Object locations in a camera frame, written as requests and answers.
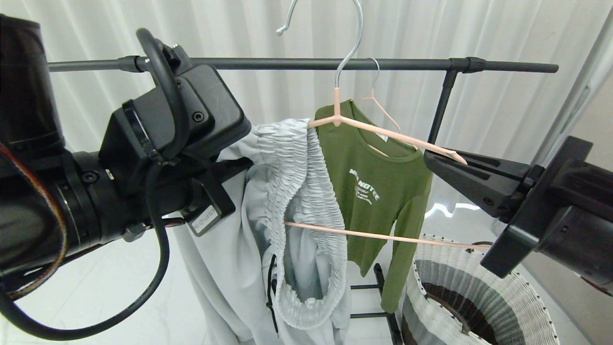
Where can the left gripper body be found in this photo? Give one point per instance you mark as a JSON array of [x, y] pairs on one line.
[[119, 201]]

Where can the white laundry basket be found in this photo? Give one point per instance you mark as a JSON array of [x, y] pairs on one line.
[[483, 287]]

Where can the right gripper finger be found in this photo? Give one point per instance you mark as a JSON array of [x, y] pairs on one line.
[[483, 165], [469, 191]]

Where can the pale grey shorts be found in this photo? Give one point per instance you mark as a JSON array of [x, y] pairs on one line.
[[292, 172]]

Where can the green long-sleeved shirt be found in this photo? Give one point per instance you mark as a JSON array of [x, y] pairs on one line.
[[378, 163]]

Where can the black clothes rack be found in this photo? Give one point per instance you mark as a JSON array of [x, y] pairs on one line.
[[287, 63]]

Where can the white curtain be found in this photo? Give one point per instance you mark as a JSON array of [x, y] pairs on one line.
[[503, 105]]

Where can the pink clothes hanger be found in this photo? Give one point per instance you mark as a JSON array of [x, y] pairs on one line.
[[378, 130], [383, 109]]

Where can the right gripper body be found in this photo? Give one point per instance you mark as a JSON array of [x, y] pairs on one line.
[[550, 211]]

